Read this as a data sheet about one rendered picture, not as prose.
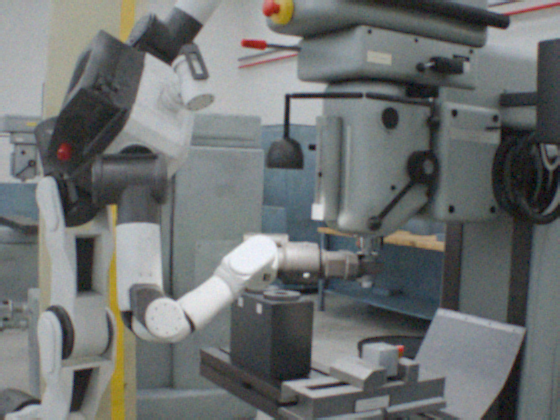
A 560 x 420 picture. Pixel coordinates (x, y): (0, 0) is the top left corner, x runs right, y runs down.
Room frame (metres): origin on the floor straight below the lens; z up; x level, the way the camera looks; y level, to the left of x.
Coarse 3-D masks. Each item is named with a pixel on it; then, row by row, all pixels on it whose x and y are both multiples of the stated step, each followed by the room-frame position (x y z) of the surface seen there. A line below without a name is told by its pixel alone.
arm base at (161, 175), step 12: (96, 156) 1.50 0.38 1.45; (108, 156) 1.51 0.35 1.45; (120, 156) 1.52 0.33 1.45; (132, 156) 1.52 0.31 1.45; (144, 156) 1.53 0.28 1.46; (156, 156) 1.53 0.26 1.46; (96, 168) 1.44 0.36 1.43; (96, 180) 1.43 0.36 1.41; (156, 180) 1.46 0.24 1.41; (96, 192) 1.43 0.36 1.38; (156, 192) 1.46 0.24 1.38; (96, 204) 1.46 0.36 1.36
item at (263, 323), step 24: (264, 288) 1.92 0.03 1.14; (240, 312) 1.91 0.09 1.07; (264, 312) 1.80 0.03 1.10; (288, 312) 1.80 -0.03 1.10; (312, 312) 1.83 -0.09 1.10; (240, 336) 1.91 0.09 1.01; (264, 336) 1.80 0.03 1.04; (288, 336) 1.80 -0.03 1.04; (312, 336) 1.83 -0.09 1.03; (240, 360) 1.91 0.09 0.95; (264, 360) 1.80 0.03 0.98; (288, 360) 1.80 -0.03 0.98
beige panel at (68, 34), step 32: (64, 0) 2.95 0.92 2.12; (96, 0) 3.02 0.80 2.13; (128, 0) 3.09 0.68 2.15; (64, 32) 2.96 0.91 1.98; (96, 32) 3.03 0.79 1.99; (128, 32) 3.09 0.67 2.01; (64, 64) 2.96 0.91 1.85; (64, 96) 2.97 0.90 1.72; (128, 352) 3.12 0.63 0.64; (128, 384) 3.12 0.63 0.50; (96, 416) 3.04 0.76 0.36; (128, 416) 3.12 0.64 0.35
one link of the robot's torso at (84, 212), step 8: (48, 120) 1.88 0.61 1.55; (40, 128) 1.88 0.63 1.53; (48, 128) 1.88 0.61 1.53; (40, 136) 1.88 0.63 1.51; (48, 136) 1.83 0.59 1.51; (40, 144) 1.86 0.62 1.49; (48, 144) 1.83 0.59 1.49; (40, 152) 1.87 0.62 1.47; (72, 184) 1.75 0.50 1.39; (72, 192) 1.75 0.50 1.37; (80, 192) 1.75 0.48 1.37; (88, 192) 1.76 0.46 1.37; (72, 200) 1.75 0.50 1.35; (80, 200) 1.75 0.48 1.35; (88, 200) 1.77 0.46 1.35; (72, 208) 1.80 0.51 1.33; (80, 208) 1.79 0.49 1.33; (88, 208) 1.81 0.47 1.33; (96, 208) 1.82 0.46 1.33; (64, 216) 1.80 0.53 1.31; (72, 216) 1.81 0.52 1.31; (80, 216) 1.83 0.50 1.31; (88, 216) 1.85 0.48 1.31; (72, 224) 1.85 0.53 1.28; (80, 224) 1.87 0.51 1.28
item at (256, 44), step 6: (240, 42) 1.56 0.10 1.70; (246, 42) 1.55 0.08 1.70; (252, 42) 1.56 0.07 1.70; (258, 42) 1.57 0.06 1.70; (264, 42) 1.57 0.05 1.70; (252, 48) 1.57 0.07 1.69; (258, 48) 1.57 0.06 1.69; (264, 48) 1.58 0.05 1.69; (270, 48) 1.59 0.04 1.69; (276, 48) 1.60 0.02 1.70; (282, 48) 1.60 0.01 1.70; (288, 48) 1.61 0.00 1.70; (294, 48) 1.62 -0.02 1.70; (300, 48) 1.62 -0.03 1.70
